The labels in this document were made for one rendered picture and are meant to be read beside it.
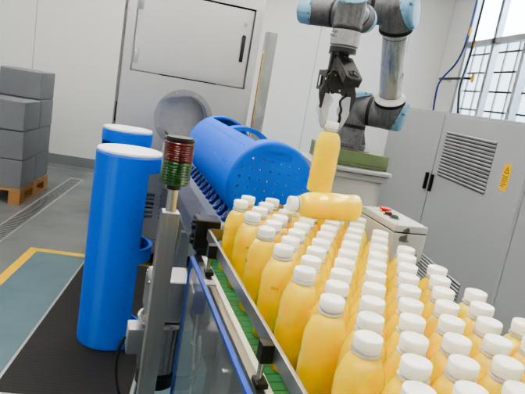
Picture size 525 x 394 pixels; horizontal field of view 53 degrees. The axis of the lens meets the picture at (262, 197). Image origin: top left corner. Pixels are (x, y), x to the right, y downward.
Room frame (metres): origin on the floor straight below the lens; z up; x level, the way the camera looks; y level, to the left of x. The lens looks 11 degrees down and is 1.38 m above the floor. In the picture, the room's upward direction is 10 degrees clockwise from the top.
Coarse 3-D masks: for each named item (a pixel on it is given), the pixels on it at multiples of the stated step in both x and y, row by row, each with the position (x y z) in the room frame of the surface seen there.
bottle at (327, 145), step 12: (324, 132) 1.39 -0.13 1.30; (336, 132) 1.40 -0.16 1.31; (324, 144) 1.38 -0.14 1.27; (336, 144) 1.38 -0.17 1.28; (312, 156) 1.40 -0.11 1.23; (324, 156) 1.38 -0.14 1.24; (336, 156) 1.39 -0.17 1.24; (312, 168) 1.39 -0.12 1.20; (324, 168) 1.38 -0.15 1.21; (312, 180) 1.39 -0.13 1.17; (324, 180) 1.38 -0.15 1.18
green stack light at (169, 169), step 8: (168, 168) 1.06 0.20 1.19; (176, 168) 1.06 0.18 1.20; (184, 168) 1.06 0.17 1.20; (160, 176) 1.07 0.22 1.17; (168, 176) 1.06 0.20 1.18; (176, 176) 1.06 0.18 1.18; (184, 176) 1.06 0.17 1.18; (168, 184) 1.06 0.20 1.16; (176, 184) 1.06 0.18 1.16; (184, 184) 1.07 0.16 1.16
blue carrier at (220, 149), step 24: (216, 120) 2.25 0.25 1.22; (216, 144) 1.88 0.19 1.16; (240, 144) 1.68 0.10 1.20; (264, 144) 1.60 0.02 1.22; (216, 168) 1.73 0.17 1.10; (240, 168) 1.58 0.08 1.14; (264, 168) 1.60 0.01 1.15; (288, 168) 1.62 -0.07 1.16; (216, 192) 1.81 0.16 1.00; (240, 192) 1.58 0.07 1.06; (264, 192) 1.60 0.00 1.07; (288, 192) 1.63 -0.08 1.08
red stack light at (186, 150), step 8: (168, 144) 1.06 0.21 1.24; (176, 144) 1.05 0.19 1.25; (184, 144) 1.06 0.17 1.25; (192, 144) 1.08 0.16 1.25; (168, 152) 1.06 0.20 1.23; (176, 152) 1.06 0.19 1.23; (184, 152) 1.06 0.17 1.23; (192, 152) 1.08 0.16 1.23; (168, 160) 1.06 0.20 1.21; (176, 160) 1.05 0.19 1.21; (184, 160) 1.06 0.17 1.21; (192, 160) 1.08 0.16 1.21
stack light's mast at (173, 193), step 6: (168, 138) 1.06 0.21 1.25; (174, 138) 1.06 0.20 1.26; (180, 138) 1.06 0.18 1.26; (186, 138) 1.07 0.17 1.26; (192, 138) 1.09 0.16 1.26; (168, 186) 1.08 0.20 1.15; (174, 186) 1.07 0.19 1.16; (168, 192) 1.08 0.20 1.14; (174, 192) 1.08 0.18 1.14; (168, 198) 1.08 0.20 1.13; (174, 198) 1.08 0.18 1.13; (168, 204) 1.08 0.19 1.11; (174, 204) 1.08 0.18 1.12; (168, 210) 1.08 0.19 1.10; (174, 210) 1.08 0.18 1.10
